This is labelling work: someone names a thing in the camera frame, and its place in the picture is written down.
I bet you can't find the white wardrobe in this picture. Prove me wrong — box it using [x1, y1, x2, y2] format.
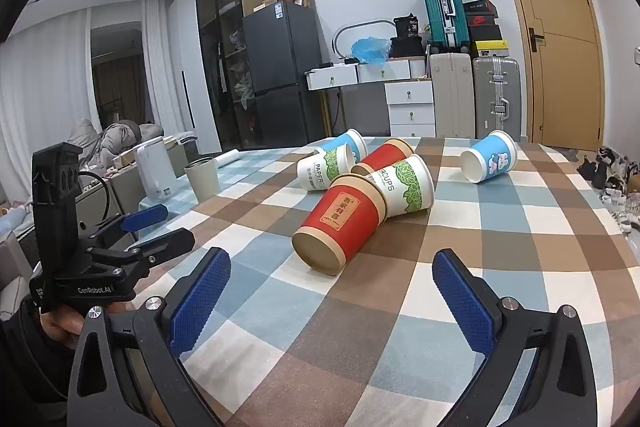
[169, 0, 223, 155]

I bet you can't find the yellow and black shoe box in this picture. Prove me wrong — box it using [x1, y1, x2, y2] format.
[472, 39, 512, 58]

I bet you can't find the black bag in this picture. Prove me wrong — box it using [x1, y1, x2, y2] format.
[389, 13, 429, 58]

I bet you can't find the light cardboard box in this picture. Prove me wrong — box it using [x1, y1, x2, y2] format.
[72, 166, 142, 235]

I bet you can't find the blue paper cup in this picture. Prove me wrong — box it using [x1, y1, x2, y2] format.
[313, 128, 369, 168]
[459, 130, 518, 184]

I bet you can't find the large white green paper cup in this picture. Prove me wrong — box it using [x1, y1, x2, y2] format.
[365, 155, 435, 221]

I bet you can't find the person's left hand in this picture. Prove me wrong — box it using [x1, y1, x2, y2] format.
[39, 304, 90, 350]

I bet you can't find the white curtain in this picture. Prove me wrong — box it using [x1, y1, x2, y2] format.
[0, 0, 173, 208]

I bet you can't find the black cable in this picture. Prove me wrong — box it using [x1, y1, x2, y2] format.
[75, 171, 124, 228]

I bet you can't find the checked tablecloth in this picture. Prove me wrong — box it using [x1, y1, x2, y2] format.
[132, 136, 640, 427]

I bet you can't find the blue plastic bag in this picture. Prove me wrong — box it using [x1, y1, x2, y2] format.
[351, 36, 392, 66]

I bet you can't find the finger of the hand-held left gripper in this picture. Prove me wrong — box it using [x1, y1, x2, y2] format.
[90, 228, 196, 280]
[92, 204, 169, 243]

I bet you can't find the dark grey fridge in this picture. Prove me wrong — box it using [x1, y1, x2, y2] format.
[243, 0, 327, 148]

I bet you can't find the large black shoe box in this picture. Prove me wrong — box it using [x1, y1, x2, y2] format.
[470, 24, 509, 42]

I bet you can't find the white desk with drawers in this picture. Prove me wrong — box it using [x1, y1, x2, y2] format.
[305, 59, 436, 138]

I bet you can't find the pile of shoes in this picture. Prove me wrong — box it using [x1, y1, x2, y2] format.
[575, 146, 640, 235]

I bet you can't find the person's left forearm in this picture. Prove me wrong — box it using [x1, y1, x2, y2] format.
[0, 299, 81, 427]

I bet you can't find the dark glass cabinet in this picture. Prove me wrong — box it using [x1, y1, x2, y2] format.
[194, 0, 274, 152]

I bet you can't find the beige suitcase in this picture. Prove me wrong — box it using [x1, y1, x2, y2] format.
[428, 52, 475, 139]

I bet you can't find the wooden door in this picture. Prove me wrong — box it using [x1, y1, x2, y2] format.
[487, 0, 619, 152]

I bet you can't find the grey jacket pile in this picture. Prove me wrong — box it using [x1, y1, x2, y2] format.
[67, 118, 166, 168]

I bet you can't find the small white green paper cup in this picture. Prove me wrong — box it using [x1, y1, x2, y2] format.
[296, 144, 355, 193]

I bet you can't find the small red paper cup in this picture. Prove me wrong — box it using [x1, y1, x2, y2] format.
[350, 139, 415, 178]

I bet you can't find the teal suitcase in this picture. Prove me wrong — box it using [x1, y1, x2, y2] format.
[418, 0, 471, 54]

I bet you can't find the white appliance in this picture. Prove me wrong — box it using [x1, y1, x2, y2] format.
[134, 137, 180, 200]

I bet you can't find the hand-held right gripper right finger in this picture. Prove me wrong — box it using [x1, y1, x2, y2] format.
[431, 248, 601, 427]

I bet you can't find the large red paper cup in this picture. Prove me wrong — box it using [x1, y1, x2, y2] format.
[292, 174, 389, 277]

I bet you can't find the silver suitcase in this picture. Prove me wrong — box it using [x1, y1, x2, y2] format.
[472, 57, 524, 140]

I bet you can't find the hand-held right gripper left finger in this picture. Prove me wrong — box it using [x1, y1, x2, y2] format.
[67, 247, 232, 427]

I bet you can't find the oval ring mirror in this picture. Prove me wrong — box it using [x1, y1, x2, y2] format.
[332, 20, 399, 60]

